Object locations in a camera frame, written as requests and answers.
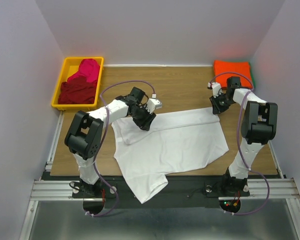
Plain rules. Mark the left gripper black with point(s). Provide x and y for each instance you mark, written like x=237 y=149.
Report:
x=145 y=124

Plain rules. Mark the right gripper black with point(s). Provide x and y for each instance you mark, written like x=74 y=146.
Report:
x=217 y=109

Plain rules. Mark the white t shirt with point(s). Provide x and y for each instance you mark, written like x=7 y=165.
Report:
x=176 y=142

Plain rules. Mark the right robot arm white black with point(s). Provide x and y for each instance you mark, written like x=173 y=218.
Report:
x=257 y=125

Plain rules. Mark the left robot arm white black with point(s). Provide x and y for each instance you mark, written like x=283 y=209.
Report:
x=86 y=133

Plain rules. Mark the folded orange t shirt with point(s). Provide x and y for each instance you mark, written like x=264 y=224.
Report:
x=225 y=69

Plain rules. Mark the folded green t shirt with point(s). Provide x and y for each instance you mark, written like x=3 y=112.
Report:
x=251 y=75

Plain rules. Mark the dark red t shirt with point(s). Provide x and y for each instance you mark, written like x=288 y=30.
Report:
x=77 y=91

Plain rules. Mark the pink t shirt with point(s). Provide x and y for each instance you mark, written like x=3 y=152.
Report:
x=89 y=69

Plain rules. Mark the yellow plastic bin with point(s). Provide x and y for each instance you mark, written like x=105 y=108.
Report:
x=69 y=67

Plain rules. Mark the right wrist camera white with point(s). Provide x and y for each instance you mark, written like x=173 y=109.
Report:
x=216 y=89

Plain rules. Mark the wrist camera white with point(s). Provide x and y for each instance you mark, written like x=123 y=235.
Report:
x=216 y=89
x=153 y=104

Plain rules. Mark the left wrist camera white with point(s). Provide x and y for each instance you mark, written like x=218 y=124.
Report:
x=153 y=104

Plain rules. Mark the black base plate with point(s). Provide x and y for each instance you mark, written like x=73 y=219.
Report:
x=190 y=191

